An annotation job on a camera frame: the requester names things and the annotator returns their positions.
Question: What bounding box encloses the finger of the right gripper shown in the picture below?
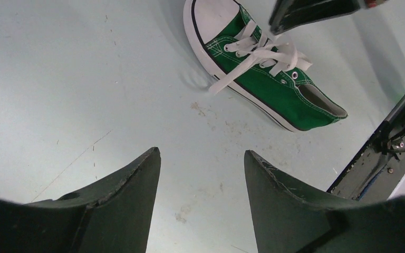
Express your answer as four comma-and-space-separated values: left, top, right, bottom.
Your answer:
268, 0, 390, 36

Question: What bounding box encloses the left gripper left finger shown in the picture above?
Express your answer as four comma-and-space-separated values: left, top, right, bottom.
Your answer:
0, 147, 161, 252

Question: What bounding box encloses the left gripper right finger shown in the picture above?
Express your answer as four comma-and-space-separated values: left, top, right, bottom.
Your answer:
244, 150, 405, 252

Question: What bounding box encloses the white shoelace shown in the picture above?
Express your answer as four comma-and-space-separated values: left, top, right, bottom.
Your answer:
209, 20, 312, 94

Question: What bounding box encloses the green canvas sneaker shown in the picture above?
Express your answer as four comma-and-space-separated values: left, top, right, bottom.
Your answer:
183, 1, 348, 132

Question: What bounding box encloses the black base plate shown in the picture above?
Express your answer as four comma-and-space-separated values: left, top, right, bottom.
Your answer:
327, 95, 405, 201

